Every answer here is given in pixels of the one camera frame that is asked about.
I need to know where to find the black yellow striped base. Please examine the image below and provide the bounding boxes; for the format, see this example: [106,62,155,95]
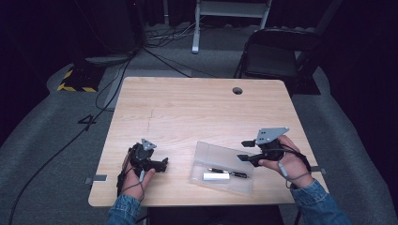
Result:
[56,64,106,94]

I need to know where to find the grey left gripper cable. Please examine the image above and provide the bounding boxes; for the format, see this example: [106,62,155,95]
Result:
[120,168,146,203]

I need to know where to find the black folding chair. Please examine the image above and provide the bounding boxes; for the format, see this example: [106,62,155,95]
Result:
[233,27,324,96]

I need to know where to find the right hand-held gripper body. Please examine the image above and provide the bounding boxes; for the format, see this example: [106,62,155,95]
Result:
[254,127,291,167]

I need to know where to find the person's right hand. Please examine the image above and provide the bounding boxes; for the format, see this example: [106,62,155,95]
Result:
[258,134,314,189]

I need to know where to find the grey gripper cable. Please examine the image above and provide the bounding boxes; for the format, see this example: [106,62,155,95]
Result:
[120,168,146,203]
[266,147,313,189]

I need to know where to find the white eraser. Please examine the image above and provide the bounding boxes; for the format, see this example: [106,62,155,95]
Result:
[202,172,231,182]

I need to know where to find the long black floor cable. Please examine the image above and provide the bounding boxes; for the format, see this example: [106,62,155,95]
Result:
[8,57,134,225]

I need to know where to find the bundle of floor cables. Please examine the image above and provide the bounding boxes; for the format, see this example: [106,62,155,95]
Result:
[144,22,201,49]

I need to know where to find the clear plastic pencil case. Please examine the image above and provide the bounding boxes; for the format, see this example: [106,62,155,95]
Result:
[188,140,256,195]

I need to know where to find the black equipment cabinet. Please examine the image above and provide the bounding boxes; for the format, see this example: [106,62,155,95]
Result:
[74,0,145,65]

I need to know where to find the person's left hand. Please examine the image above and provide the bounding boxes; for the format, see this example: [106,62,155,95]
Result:
[120,167,156,201]

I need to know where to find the white metal stand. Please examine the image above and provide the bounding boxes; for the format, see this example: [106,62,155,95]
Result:
[191,0,274,54]

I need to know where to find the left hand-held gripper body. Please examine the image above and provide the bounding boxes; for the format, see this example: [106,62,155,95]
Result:
[126,138,158,176]

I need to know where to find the grey right gripper cable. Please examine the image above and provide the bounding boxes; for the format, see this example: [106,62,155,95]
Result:
[266,147,313,189]

